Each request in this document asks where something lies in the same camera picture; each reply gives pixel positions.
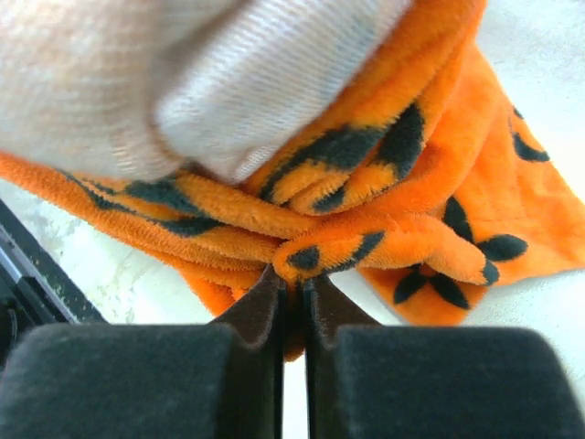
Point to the orange patterned pillowcase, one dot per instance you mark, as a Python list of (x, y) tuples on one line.
[(421, 175)]

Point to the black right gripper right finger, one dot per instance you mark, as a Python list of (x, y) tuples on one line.
[(366, 380)]

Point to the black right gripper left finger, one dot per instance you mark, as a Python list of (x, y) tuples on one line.
[(218, 380)]

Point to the white pillow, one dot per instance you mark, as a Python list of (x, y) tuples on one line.
[(138, 89)]

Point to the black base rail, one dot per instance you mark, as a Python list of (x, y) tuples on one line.
[(35, 291)]

